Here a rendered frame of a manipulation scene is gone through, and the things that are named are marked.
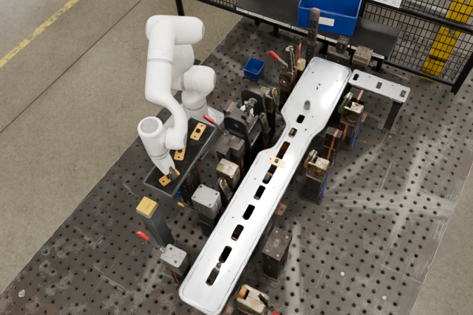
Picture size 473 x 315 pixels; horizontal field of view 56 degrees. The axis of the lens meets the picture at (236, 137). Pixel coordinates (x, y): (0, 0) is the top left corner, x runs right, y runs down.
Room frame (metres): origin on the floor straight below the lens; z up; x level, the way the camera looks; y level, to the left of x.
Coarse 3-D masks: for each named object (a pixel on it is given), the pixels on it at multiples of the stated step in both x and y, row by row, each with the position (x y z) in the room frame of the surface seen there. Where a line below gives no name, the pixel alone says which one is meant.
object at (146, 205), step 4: (144, 200) 0.77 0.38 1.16; (148, 200) 0.77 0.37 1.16; (152, 200) 0.76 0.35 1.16; (140, 204) 0.75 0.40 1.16; (144, 204) 0.75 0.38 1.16; (148, 204) 0.75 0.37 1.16; (152, 204) 0.75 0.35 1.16; (156, 204) 0.75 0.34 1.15; (136, 208) 0.74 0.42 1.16; (140, 208) 0.74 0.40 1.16; (144, 208) 0.73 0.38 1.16; (148, 208) 0.73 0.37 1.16; (152, 208) 0.73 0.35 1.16; (144, 212) 0.72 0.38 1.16; (148, 212) 0.72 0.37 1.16
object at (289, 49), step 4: (284, 48) 1.47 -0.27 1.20; (288, 48) 1.46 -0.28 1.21; (292, 48) 1.46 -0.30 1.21; (288, 52) 1.44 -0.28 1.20; (292, 52) 1.44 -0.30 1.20; (296, 52) 1.43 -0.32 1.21; (288, 56) 1.44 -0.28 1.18; (292, 56) 1.46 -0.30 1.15; (288, 60) 1.44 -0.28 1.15; (292, 60) 1.46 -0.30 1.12; (288, 64) 1.44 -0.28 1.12; (292, 64) 1.46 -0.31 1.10; (288, 68) 1.44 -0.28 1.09; (292, 68) 1.43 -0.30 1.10; (292, 72) 1.43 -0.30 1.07
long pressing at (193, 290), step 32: (320, 64) 1.53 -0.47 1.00; (320, 96) 1.32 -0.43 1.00; (288, 128) 1.15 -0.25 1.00; (320, 128) 1.14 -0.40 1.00; (256, 160) 0.99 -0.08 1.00; (288, 160) 0.98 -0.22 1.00; (224, 224) 0.70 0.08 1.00; (256, 224) 0.69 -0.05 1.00; (192, 288) 0.45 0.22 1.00; (224, 288) 0.44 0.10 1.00
